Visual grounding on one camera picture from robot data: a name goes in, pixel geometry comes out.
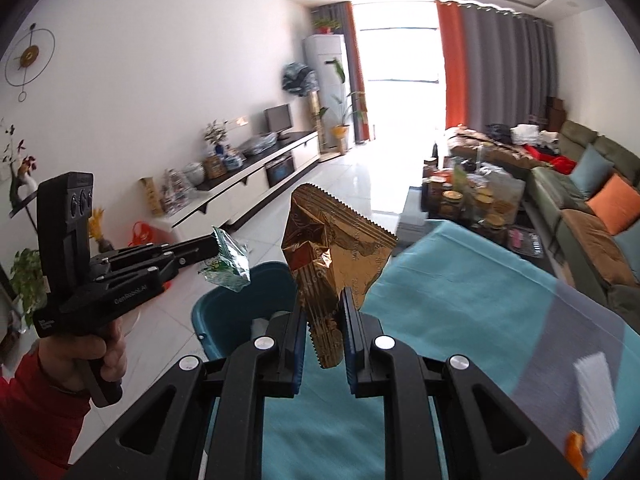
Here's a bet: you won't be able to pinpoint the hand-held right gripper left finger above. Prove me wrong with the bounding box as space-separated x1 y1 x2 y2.
62 307 308 480

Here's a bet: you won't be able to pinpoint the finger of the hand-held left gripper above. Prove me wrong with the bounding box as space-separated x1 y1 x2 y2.
90 236 220 271
100 250 222 292

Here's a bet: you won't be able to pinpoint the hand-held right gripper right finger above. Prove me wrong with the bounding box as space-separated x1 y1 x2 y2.
339 287 588 480

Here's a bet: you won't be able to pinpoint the green foil wrapper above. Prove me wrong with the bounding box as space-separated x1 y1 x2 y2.
200 226 251 292

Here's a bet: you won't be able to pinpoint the teal plastic bin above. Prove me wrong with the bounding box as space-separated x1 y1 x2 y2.
191 261 301 361

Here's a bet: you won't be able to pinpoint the gold foil wrapper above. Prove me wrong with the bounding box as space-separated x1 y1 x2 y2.
281 183 401 370

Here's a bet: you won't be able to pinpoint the person's left forearm red sleeve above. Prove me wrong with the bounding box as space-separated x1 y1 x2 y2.
0 345 93 471

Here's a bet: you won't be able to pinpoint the person's left hand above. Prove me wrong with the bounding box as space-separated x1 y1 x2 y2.
37 317 128 393

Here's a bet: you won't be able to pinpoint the orange plastic bag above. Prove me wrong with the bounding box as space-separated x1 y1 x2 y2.
131 221 168 246

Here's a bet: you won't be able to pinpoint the green leafy houseplant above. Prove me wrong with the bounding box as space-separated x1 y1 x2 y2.
10 247 51 313

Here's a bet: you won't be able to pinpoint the flower decoration on black shelf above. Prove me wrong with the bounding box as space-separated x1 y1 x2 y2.
0 120 41 218

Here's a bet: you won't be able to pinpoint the plant in blue vase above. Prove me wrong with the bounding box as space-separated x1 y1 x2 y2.
202 119 231 156

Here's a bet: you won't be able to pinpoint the teal printed blanket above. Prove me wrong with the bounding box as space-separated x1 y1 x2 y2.
207 220 640 480

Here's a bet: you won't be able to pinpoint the white black TV cabinet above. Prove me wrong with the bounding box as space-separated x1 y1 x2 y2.
167 130 321 231

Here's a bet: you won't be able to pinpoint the grey box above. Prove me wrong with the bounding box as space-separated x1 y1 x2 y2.
399 209 430 242

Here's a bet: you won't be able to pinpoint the small black monitor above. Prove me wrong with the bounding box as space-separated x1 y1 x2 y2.
264 103 295 141

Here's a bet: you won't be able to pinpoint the group of glass jars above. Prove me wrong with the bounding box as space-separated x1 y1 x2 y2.
422 170 511 243

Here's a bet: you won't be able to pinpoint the potted plant yellow pot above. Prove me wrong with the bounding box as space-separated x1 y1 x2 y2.
320 57 366 153

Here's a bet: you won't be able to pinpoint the covered standing fan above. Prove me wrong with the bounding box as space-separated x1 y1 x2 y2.
282 62 321 133

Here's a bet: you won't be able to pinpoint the white standing air conditioner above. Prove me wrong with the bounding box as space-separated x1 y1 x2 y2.
303 34 353 153

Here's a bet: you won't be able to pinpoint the coffee table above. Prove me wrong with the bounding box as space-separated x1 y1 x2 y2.
420 155 531 241

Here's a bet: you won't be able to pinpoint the brown patterned sofa throw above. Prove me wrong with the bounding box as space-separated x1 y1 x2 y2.
445 127 533 181

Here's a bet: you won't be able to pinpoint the orange snack wrapper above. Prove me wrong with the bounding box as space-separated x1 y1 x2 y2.
565 431 587 478

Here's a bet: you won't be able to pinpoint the plant on air conditioner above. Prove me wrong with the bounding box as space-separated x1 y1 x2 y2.
312 16 343 36

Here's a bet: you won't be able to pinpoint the brown sofa seat mat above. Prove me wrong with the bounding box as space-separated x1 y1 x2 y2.
562 208 636 286

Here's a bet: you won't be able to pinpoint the narrow grey orange curtain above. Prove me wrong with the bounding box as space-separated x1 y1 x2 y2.
314 1 375 143

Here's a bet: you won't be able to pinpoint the glass balcony door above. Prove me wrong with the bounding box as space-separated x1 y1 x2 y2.
352 2 448 143

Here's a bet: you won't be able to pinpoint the red cloth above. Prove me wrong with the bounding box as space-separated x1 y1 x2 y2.
522 144 573 175

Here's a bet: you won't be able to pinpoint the large blue cushion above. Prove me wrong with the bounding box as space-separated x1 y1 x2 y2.
612 232 640 281

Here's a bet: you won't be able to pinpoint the orange cushion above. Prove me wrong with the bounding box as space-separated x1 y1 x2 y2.
586 174 640 235

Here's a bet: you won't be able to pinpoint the small blue cushion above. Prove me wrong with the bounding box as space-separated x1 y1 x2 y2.
570 144 616 192

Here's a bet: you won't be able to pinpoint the green sofa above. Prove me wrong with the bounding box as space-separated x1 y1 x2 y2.
522 120 640 321

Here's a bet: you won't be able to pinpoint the brown cardboard boxes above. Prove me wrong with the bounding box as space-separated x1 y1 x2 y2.
545 96 566 131

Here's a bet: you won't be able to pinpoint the wide orange grey curtain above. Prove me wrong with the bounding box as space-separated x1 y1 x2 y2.
435 0 558 133

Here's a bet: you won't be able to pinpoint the round wire wall clock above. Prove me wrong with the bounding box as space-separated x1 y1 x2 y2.
4 23 56 103

